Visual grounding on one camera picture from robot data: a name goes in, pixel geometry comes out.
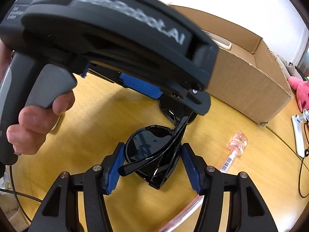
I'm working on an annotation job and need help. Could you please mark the pink translucent plastic strip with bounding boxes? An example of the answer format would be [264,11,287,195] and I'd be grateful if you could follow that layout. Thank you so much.
[159,196,205,232]

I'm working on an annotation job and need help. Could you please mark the black sunglasses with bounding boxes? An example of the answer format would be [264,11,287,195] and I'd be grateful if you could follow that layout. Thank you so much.
[119,101,197,190]

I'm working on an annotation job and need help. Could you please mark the pink pen with clear topper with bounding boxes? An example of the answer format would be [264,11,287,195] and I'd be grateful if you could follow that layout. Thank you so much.
[218,130,249,174]

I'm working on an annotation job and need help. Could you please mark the person's left hand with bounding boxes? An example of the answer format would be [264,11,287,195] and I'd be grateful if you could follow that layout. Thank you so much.
[6,92,75,155]

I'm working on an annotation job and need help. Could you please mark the white flat case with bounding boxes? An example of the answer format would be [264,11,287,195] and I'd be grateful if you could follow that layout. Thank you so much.
[203,31,233,51]

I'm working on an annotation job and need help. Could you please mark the brown cardboard box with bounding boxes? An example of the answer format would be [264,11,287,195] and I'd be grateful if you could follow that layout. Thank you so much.
[169,3,293,126]

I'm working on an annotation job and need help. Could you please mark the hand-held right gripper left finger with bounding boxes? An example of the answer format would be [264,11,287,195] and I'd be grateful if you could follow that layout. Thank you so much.
[29,142,126,232]

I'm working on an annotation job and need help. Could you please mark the thin black cable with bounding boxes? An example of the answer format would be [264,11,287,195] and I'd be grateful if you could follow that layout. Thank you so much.
[0,167,44,223]

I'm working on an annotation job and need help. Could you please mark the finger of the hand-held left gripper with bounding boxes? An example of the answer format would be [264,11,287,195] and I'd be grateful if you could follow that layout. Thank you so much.
[81,62,120,83]
[118,72,211,116]

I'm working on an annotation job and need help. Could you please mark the white crumpled paper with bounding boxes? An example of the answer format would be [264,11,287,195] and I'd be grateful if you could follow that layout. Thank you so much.
[0,171,11,189]

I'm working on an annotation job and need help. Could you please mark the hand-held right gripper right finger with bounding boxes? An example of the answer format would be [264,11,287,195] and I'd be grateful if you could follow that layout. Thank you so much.
[181,143,278,232]

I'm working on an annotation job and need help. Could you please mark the white folding phone stand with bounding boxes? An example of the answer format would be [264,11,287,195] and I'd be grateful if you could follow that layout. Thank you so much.
[291,109,309,157]

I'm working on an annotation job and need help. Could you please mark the pink plush bear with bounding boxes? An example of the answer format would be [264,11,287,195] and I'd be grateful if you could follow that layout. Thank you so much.
[288,76,309,112]

